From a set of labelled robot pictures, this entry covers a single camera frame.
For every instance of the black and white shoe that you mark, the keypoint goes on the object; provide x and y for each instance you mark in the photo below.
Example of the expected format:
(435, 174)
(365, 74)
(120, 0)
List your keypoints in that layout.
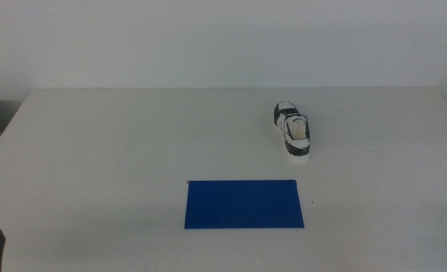
(297, 149)

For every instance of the blue rectangular mat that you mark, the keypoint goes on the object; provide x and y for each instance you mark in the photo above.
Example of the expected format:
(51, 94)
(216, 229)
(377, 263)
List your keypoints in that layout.
(242, 206)

